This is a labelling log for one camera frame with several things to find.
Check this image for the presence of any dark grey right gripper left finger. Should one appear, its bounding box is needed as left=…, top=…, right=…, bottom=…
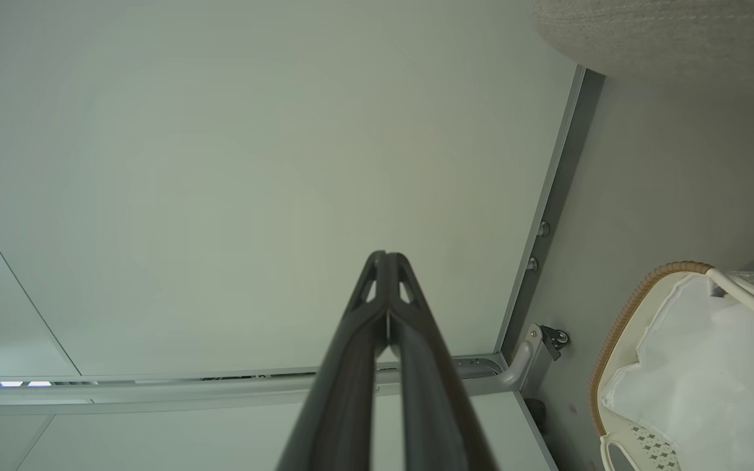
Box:
left=276, top=251, right=389, bottom=471

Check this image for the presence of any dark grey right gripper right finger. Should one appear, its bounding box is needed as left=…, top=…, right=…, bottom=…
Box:
left=389, top=252, right=499, bottom=471

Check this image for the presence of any white laundry basket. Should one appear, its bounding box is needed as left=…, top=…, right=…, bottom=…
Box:
left=590, top=260, right=754, bottom=471

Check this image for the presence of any grey partition foot with caster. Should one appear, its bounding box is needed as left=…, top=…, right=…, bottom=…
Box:
left=498, top=323, right=571, bottom=393

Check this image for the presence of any black caster wheel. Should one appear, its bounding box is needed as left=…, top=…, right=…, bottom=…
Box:
left=524, top=398, right=548, bottom=434

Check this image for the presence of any wide white partition panel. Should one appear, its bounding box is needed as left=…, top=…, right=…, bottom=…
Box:
left=0, top=0, right=607, bottom=393

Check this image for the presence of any white cloth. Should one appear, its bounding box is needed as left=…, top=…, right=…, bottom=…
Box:
left=600, top=273, right=754, bottom=468

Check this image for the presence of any grey fabric sofa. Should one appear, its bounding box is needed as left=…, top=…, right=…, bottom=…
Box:
left=528, top=0, right=754, bottom=86

